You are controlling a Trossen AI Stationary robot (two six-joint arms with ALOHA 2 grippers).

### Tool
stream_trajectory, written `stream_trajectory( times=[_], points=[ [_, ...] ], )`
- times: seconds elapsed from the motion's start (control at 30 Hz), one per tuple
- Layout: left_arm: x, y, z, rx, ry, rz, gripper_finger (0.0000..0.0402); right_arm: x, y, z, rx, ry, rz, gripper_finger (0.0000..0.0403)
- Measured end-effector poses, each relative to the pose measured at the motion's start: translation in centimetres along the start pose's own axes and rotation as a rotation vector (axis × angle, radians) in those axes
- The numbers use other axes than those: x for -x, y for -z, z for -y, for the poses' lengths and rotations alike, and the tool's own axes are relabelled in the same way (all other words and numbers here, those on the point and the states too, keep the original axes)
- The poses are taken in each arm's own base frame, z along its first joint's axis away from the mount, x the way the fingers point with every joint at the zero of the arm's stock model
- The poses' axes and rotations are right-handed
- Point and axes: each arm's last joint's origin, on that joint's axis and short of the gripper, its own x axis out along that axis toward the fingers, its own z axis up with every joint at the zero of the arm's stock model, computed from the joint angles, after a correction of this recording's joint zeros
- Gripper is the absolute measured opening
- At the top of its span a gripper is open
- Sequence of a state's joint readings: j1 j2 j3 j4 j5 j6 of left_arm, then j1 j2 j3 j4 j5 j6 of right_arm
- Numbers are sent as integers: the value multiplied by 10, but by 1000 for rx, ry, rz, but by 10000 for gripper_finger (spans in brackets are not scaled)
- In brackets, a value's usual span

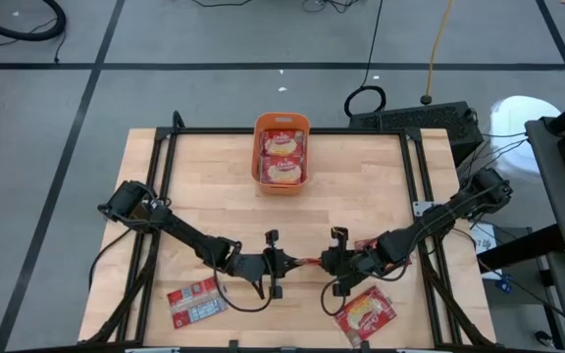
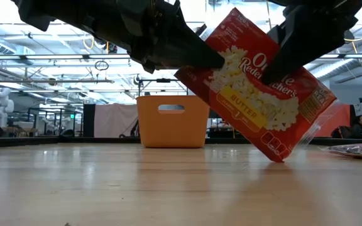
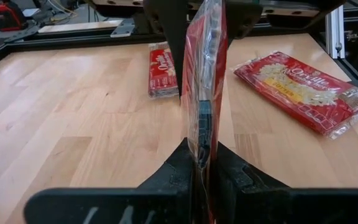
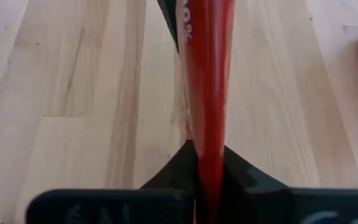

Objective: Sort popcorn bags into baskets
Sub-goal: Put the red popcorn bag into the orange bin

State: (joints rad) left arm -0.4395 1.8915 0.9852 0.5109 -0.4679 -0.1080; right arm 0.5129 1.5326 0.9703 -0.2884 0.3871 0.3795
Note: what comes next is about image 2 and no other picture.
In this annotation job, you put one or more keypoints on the black background robot arm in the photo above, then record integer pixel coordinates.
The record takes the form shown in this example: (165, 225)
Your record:
(134, 128)

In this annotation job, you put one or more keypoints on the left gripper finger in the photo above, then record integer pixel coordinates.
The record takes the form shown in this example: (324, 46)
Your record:
(193, 53)

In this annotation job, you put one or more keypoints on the black metal table frame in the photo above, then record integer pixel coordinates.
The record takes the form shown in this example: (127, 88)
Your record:
(27, 142)

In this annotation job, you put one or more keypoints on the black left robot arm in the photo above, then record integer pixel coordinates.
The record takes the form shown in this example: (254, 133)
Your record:
(74, 12)

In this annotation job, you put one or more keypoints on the red fabric panel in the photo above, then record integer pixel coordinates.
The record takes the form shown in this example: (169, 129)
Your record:
(338, 119)

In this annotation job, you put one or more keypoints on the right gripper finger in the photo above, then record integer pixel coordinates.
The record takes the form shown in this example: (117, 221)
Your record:
(276, 34)
(294, 50)

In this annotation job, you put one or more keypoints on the small black ceiling fixture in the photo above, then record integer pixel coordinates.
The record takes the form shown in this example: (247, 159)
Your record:
(112, 47)

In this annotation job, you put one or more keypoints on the round black ceiling reel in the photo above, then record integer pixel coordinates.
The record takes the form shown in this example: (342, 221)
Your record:
(200, 29)

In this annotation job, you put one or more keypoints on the red Orville popcorn bag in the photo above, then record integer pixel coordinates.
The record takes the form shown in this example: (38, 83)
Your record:
(247, 103)
(357, 150)

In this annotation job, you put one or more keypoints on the beige curtain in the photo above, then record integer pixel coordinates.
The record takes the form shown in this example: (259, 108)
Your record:
(112, 120)

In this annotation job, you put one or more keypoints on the black upright panel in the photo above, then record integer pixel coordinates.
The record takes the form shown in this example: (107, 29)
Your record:
(88, 120)

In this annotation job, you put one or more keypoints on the black camera stand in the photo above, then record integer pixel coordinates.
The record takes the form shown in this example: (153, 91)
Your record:
(163, 80)

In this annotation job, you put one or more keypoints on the orange plastic basket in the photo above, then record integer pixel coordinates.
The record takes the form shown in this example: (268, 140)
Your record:
(171, 132)

